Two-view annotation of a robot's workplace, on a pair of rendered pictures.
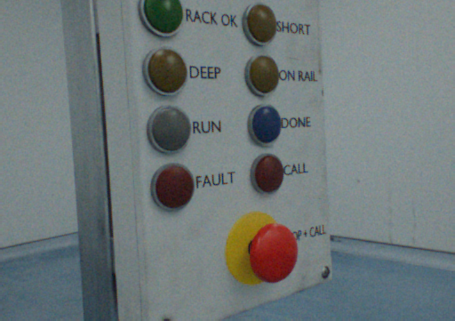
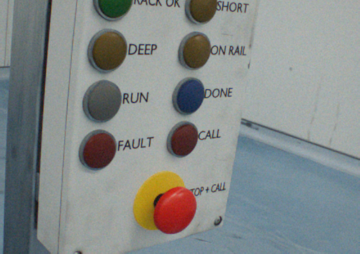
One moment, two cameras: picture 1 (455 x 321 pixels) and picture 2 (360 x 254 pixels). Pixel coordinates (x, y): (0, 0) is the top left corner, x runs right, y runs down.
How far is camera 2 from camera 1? 13 cm
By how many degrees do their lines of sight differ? 13
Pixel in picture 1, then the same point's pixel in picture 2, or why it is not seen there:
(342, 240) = (260, 128)
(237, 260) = (143, 210)
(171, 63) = (113, 46)
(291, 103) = (218, 75)
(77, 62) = (26, 6)
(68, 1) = not seen: outside the picture
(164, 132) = (98, 107)
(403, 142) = (344, 38)
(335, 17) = not seen: outside the picture
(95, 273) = (19, 194)
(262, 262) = (163, 220)
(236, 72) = (171, 48)
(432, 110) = not seen: outside the picture
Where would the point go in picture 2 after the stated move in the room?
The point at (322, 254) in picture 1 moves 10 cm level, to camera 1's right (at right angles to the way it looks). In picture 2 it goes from (218, 206) to (321, 215)
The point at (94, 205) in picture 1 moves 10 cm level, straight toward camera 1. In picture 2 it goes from (25, 139) to (33, 189)
